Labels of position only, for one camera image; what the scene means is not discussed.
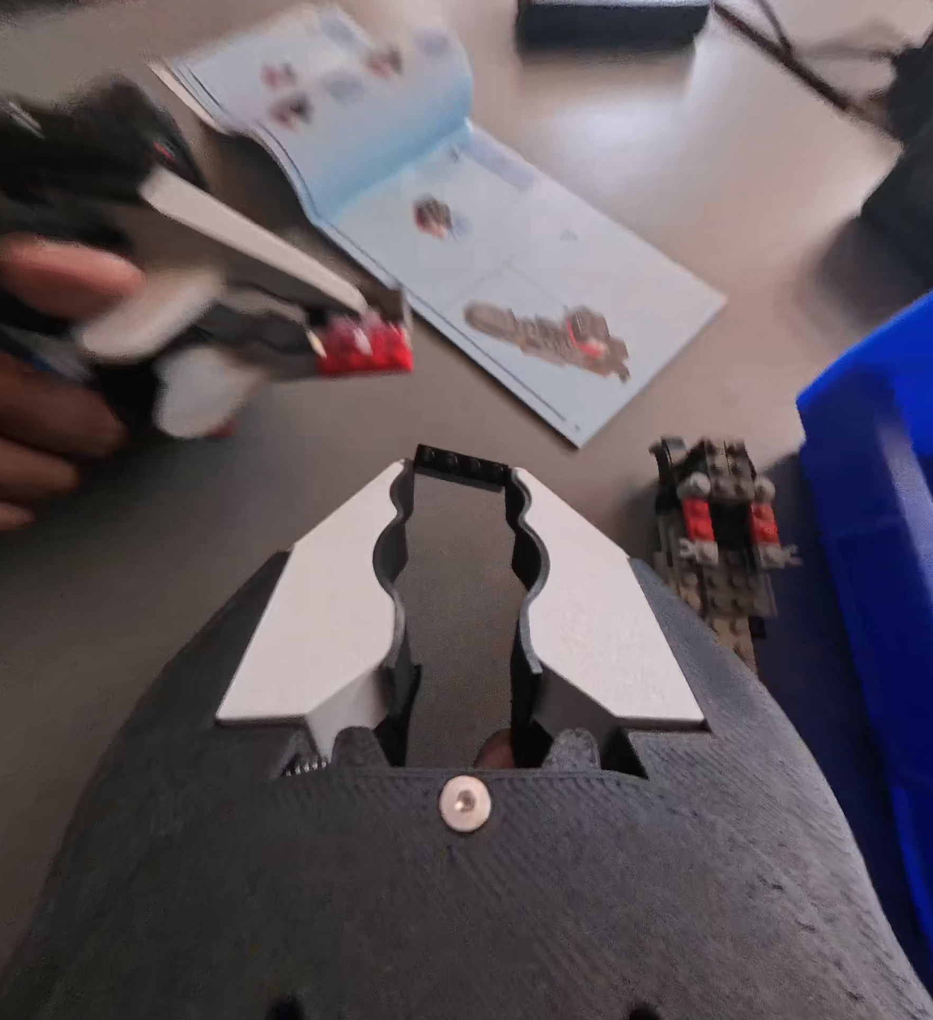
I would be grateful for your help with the grey and red brick model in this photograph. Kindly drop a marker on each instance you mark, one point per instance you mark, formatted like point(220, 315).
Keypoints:
point(721, 510)

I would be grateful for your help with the open instruction booklet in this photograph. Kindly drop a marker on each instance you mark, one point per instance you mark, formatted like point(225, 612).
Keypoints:
point(514, 263)

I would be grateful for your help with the person's left hand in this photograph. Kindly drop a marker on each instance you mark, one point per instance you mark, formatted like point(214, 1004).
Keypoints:
point(28, 422)

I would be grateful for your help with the blue plastic bin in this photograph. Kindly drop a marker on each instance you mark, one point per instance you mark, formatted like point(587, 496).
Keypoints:
point(872, 558)

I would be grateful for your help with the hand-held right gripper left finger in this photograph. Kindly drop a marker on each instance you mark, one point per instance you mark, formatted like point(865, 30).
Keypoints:
point(315, 629)

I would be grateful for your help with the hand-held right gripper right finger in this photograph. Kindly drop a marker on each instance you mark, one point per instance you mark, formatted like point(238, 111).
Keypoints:
point(594, 629)

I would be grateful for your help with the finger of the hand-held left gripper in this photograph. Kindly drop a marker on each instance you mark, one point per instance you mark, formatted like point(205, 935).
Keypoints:
point(267, 335)
point(235, 235)

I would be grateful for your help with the black plate brick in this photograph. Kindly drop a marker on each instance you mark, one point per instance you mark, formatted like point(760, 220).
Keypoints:
point(466, 466)

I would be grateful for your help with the red and clear brick assembly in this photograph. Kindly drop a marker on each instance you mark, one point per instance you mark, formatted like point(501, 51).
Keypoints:
point(371, 350)

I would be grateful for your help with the long black box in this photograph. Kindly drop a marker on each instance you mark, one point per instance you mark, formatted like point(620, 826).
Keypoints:
point(609, 20)

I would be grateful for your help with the grey-brown desk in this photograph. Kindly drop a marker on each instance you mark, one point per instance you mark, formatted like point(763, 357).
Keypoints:
point(76, 637)

